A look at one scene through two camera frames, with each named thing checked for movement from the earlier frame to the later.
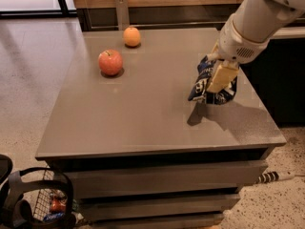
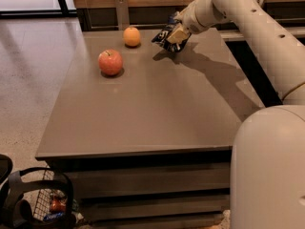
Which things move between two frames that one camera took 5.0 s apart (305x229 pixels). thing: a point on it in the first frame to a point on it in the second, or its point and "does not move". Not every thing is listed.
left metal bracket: x=121 y=3 does not move
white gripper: x=235 y=46 to x=191 y=19
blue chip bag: x=199 y=91 to x=161 y=38
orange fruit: x=132 y=36 does not move
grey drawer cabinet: x=138 y=153 does not move
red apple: x=110 y=62 does not move
